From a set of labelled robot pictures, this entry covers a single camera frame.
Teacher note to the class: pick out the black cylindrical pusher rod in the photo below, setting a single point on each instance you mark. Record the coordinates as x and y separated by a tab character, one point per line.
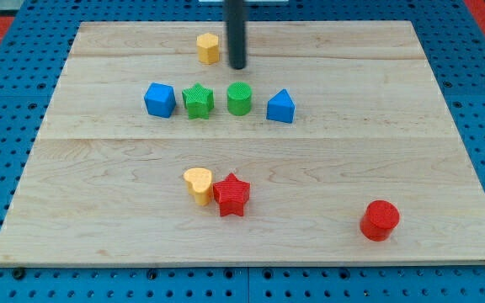
235	21

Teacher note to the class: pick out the blue triangular prism block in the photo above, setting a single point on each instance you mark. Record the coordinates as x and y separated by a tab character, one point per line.
281	108

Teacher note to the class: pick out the blue cube block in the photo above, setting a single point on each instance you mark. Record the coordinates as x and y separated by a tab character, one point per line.
160	100

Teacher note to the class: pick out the red cylinder block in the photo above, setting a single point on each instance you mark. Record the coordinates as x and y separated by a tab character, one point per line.
379	220

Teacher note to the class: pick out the red star block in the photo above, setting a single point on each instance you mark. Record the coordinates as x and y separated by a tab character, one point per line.
231	195

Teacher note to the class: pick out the yellow heart block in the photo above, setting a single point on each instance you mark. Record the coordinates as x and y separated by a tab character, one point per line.
199	184

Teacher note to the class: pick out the light wooden board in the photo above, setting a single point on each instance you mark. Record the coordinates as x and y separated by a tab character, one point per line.
103	185

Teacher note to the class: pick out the green cylinder block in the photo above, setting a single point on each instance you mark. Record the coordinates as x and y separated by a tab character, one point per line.
239	98

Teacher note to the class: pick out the green star block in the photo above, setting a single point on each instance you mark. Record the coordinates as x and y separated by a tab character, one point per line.
199	101

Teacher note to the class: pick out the yellow hexagon block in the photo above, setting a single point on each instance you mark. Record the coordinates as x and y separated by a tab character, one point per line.
208	49

